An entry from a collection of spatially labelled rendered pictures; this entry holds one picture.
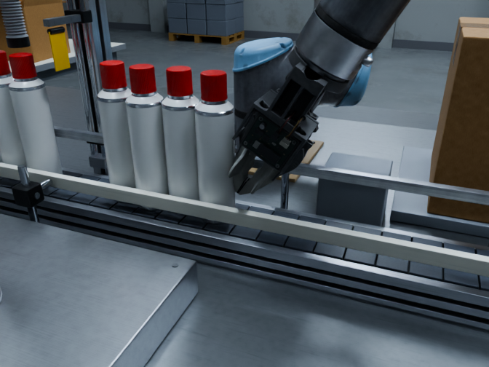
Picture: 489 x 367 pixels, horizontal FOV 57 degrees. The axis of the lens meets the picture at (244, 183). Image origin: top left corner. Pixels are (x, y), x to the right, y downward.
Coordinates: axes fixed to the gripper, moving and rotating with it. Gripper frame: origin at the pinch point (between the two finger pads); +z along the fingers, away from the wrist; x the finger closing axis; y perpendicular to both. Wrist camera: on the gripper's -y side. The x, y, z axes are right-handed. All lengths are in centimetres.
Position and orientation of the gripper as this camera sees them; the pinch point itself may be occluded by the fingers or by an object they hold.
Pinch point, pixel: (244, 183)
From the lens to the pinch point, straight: 62.1
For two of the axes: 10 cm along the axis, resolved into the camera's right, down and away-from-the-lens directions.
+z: -4.6, 7.0, 5.5
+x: 8.1, 5.9, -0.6
